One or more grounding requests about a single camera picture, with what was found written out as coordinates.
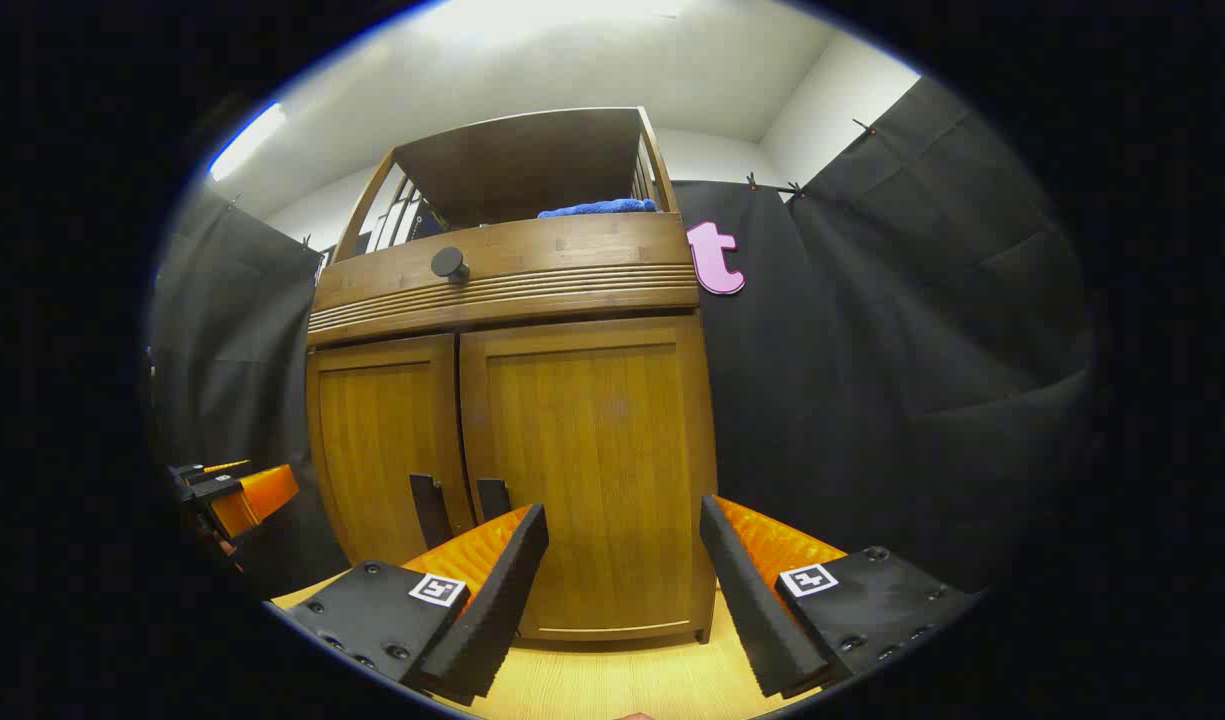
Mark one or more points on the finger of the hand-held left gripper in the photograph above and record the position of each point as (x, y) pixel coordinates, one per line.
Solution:
(257, 495)
(217, 466)

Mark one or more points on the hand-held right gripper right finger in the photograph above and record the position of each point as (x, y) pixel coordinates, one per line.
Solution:
(752, 610)

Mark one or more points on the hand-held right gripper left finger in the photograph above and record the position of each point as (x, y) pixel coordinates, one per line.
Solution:
(492, 610)

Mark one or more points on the wooden cabinet door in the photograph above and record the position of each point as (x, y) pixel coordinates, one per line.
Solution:
(377, 430)
(592, 420)

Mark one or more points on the wooden double-door shoe cabinet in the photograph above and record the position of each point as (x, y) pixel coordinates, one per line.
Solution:
(532, 150)

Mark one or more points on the black round drawer knob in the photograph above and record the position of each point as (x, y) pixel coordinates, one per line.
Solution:
(449, 264)

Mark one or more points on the wooden ribbed drawer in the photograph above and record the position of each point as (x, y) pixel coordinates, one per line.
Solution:
(572, 250)

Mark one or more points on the blue cloth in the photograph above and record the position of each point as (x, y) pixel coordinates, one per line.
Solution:
(597, 209)

